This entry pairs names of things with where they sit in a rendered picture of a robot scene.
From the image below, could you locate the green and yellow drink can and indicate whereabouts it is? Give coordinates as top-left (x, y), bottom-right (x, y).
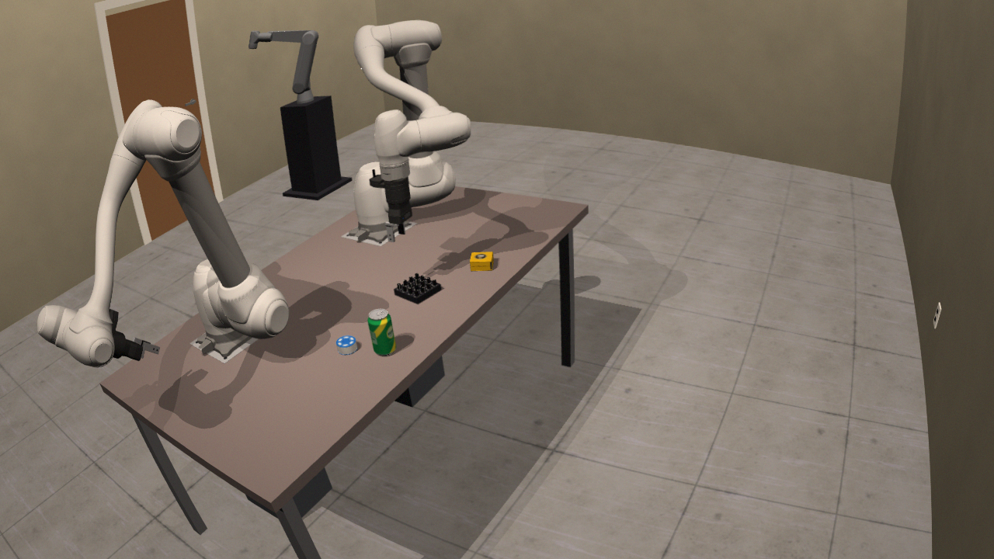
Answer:
top-left (367, 309), bottom-right (396, 356)

